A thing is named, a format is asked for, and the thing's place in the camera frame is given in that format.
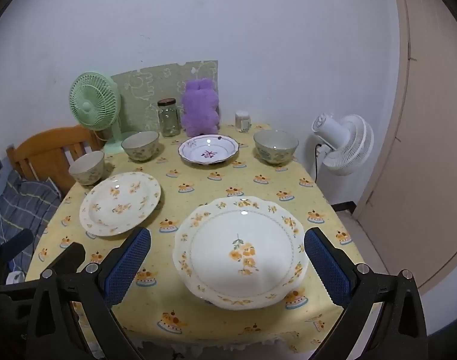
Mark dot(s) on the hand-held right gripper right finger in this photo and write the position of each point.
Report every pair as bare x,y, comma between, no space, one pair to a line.
326,266

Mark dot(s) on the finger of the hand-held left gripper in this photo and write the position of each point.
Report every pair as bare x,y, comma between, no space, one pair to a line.
69,257
16,243

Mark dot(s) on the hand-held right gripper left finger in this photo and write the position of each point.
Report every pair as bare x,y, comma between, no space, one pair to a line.
127,266

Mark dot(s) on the round yellow-flower plate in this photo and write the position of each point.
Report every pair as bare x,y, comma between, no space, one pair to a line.
112,210

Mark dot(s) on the small floral ceramic bowl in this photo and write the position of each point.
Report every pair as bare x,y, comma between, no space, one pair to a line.
85,172

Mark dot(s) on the large scalloped yellow-flower plate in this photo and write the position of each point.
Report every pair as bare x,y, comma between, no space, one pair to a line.
228,232

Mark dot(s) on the purple-flower scalloped plate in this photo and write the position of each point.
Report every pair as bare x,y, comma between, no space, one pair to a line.
198,152

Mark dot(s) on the small white object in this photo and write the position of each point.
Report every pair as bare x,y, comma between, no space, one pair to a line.
14,277

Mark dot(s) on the grey plaid blanket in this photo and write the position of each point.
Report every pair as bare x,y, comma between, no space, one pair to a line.
22,202

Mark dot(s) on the wooden chair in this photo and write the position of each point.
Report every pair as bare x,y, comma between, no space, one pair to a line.
44,146

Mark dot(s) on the yellow printed tablecloth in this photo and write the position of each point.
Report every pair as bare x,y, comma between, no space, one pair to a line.
213,183

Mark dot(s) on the white standing fan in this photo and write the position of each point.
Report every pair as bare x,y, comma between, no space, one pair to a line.
348,146

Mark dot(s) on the beige door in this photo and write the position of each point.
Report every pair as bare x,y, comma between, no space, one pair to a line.
431,157

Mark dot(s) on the empty glass jar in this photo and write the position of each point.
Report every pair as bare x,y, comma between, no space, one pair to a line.
169,120

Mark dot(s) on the green table fan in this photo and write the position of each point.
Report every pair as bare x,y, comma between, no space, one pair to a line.
93,101

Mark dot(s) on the small toothpick holder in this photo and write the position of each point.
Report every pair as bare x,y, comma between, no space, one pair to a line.
242,122

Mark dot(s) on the purple plush toy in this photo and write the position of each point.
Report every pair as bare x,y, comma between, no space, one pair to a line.
200,108

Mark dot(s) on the green patterned mat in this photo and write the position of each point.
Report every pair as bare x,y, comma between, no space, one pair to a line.
153,82

